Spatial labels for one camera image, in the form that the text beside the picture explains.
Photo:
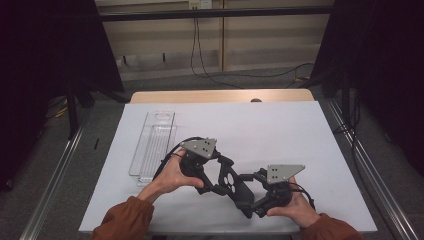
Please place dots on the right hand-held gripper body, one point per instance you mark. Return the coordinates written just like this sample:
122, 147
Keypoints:
283, 173

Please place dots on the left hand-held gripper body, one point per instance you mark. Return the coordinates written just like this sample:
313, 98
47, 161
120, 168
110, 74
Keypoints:
200, 146

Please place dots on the person's right hand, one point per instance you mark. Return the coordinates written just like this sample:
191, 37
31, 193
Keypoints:
296, 210

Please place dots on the person's left hand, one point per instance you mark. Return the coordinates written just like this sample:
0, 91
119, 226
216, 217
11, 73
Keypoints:
170, 181

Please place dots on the white table cover sheet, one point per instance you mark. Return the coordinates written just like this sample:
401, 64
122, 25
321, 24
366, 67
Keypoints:
266, 133

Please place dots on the clear plastic packaging tray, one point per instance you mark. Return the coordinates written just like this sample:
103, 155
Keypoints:
153, 146

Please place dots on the dark round table grommet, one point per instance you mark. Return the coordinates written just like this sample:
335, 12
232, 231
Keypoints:
256, 100

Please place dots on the black metal stand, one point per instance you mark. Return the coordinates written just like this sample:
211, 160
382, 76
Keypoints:
346, 100

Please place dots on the small black floor object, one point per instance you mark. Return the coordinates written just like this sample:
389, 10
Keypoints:
96, 143

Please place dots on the black horizontal metal bar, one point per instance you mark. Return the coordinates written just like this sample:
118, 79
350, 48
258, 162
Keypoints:
213, 13

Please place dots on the dark curtain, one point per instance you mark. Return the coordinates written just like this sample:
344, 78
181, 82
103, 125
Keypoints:
376, 50
50, 50

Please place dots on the aluminium floor rail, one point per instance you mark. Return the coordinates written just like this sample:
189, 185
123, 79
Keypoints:
380, 173
56, 173

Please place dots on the white wall socket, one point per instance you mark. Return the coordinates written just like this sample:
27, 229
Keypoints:
200, 4

